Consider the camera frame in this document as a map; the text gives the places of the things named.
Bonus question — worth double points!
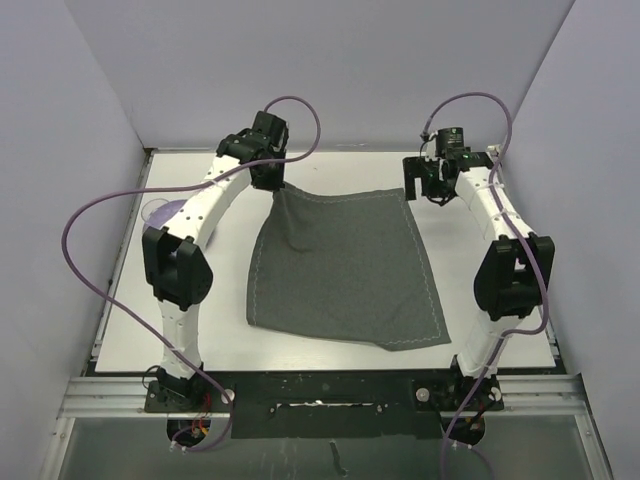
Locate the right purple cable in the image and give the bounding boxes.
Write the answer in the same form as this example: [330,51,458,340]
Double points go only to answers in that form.
[422,91,551,480]

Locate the purple plastic plate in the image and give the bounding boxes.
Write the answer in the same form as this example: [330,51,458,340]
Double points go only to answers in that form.
[143,199,186,230]

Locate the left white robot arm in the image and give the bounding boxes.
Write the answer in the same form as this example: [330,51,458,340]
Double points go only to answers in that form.
[142,111,289,411]

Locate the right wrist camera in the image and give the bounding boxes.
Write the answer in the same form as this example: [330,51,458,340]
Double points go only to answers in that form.
[421,127,470,159]

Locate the grey cloth placemat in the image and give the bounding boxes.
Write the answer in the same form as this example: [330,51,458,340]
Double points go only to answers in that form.
[246,184,451,351]

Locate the aluminium frame rail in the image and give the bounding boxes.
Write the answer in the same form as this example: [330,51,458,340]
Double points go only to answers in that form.
[41,370,612,479]

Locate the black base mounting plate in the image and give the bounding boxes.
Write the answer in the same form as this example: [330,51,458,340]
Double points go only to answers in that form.
[144,369,504,446]

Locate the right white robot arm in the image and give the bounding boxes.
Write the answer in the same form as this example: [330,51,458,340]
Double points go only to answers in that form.
[402,149,555,409]

